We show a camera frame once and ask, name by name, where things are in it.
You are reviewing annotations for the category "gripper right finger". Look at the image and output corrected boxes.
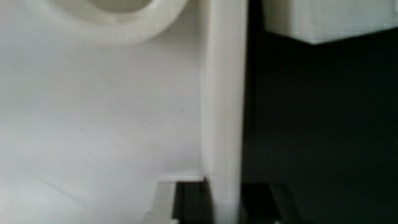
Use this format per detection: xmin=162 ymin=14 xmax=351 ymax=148
xmin=242 ymin=183 xmax=303 ymax=224

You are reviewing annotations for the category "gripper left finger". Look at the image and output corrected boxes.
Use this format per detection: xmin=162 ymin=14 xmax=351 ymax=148
xmin=155 ymin=182 xmax=210 ymax=224

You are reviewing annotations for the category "white square table top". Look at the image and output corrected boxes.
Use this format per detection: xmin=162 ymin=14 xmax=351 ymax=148
xmin=0 ymin=0 xmax=249 ymax=224

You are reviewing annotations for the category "white leg centre right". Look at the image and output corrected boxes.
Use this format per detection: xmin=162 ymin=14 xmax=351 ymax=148
xmin=262 ymin=0 xmax=398 ymax=44

